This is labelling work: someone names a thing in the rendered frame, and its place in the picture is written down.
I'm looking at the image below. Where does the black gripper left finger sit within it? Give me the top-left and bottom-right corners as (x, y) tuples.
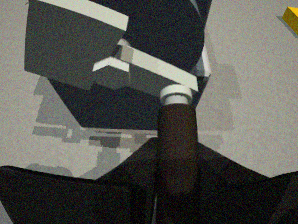
(0, 137), (157, 224)

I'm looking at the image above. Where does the yellow block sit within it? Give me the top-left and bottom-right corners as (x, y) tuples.
(282, 7), (298, 35)

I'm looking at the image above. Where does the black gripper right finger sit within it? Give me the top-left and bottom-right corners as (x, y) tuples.
(198, 143), (298, 224)

